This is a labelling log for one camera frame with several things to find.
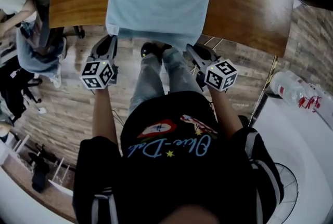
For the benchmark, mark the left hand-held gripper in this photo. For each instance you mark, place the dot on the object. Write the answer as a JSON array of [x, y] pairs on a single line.
[[99, 74]]

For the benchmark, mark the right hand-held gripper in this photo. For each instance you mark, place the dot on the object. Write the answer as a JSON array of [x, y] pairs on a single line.
[[221, 74]]

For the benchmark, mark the person's right forearm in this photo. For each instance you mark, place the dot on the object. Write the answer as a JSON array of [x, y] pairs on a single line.
[[226, 111]]

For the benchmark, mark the person's left forearm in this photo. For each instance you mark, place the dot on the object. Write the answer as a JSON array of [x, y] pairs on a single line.
[[102, 113]]

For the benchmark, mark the person's black shoe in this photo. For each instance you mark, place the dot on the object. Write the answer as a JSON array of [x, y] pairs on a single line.
[[149, 49], [167, 47]]

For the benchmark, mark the yellow black striped strip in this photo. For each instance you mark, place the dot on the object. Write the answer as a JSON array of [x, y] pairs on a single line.
[[269, 74]]

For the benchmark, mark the small white charger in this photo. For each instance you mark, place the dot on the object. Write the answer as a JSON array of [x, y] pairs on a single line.
[[42, 110]]

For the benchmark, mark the pack of clear water bottles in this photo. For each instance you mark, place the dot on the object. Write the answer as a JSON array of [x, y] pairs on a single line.
[[288, 85]]

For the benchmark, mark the person's black printed t-shirt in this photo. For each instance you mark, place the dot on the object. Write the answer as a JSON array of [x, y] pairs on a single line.
[[182, 178]]

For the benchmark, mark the black bag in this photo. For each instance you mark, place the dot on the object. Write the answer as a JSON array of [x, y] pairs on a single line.
[[40, 178]]

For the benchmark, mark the floor fan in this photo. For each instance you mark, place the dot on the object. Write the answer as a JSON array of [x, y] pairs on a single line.
[[288, 186]]

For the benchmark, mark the person's face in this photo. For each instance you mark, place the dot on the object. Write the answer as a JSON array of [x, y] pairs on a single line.
[[195, 216]]

